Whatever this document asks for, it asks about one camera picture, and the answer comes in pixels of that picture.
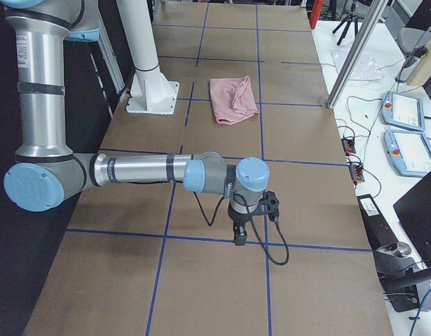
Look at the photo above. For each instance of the near grey USB hub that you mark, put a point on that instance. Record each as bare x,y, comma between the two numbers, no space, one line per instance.
356,174

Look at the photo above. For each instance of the far blue teach pendant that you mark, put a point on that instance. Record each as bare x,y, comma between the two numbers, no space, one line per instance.
403,111

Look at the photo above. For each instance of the clear plastic bag with paper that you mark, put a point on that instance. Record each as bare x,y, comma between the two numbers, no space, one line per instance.
366,68

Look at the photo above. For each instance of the black box with label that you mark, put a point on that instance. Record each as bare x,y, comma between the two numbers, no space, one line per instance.
379,233

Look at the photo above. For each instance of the black camera tripod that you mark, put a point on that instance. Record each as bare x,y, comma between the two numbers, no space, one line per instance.
346,22

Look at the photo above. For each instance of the far grey USB hub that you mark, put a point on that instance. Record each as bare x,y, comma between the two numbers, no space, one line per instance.
348,146

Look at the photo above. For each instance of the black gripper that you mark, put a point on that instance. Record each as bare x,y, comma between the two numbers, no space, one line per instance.
238,218

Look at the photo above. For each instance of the near blue teach pendant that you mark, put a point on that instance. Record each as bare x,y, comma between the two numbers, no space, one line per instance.
409,152

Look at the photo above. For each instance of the red cylinder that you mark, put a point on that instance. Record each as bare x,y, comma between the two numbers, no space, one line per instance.
315,13

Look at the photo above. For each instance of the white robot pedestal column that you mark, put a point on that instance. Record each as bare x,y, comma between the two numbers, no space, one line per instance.
151,92

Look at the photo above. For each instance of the aluminium frame post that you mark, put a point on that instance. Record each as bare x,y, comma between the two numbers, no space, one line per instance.
366,30

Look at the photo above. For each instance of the grey usb hub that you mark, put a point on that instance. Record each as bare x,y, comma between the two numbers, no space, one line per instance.
348,146
356,174

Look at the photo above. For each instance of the black monitor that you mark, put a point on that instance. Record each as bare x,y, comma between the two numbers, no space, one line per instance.
414,213

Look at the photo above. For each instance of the blue teach pendant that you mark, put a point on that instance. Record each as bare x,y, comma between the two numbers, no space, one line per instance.
409,152
403,111

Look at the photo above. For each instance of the pink Snoopy t-shirt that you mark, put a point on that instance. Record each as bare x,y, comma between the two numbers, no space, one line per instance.
232,100

